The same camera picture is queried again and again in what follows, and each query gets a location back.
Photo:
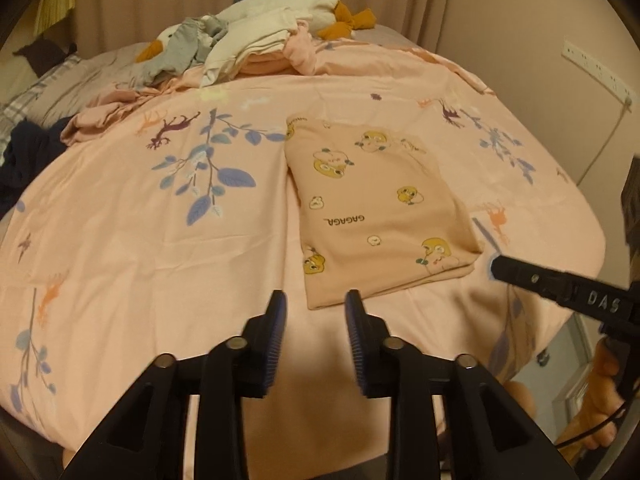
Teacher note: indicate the plaid grey blanket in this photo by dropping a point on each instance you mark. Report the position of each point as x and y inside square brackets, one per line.
[70, 86]

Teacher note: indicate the grey crumpled garment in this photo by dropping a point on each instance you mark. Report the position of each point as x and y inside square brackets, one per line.
[185, 45]

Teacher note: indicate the mustard orange garment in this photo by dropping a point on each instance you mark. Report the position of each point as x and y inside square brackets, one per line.
[345, 23]

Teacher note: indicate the pink crumpled garment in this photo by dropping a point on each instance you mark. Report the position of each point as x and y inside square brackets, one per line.
[300, 50]

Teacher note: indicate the cream folded garment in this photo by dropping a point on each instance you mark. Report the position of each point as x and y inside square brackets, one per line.
[278, 14]

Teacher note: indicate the white wall power strip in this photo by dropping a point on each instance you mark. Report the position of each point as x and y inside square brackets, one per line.
[600, 73]

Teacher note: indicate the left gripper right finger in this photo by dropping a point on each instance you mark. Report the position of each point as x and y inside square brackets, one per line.
[446, 410]

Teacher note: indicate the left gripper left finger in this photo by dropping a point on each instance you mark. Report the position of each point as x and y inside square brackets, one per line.
[144, 434]

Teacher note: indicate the dark brown garment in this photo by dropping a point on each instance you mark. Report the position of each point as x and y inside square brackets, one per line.
[44, 54]

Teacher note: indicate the peach duck print garment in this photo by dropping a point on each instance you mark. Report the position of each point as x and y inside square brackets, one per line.
[375, 213]

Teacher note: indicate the right hand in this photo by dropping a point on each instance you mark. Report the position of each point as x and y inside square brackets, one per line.
[601, 399]

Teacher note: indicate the dark navy garment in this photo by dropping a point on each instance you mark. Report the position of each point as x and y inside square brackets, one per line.
[31, 148]

